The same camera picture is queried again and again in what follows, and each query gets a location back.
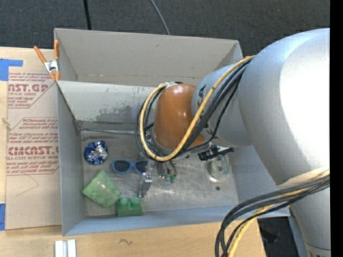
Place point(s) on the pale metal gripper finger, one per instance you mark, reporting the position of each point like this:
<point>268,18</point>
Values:
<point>150,166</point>
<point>145,187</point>

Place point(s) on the blue sunglasses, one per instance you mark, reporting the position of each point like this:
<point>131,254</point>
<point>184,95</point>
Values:
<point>126,166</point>

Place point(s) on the green toy brick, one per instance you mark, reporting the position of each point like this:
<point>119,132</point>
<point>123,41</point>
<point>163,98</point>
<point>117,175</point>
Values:
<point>128,206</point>

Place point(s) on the green plastic cup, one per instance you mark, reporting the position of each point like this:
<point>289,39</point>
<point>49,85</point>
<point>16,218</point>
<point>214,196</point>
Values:
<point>102,189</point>

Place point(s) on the blue foil ball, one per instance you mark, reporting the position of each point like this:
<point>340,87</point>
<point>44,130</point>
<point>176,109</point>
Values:
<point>95,153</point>

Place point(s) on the clear glass cup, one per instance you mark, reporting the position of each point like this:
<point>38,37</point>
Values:
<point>218,168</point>

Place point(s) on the grey metal bin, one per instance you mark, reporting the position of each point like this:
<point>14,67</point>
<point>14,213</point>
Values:
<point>112,103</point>

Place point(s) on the brown cardboard board red print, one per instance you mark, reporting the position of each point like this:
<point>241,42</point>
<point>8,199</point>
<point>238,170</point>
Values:
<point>32,143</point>

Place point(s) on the black cylinder on white bracket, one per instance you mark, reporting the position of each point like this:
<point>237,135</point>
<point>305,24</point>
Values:
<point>211,153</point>

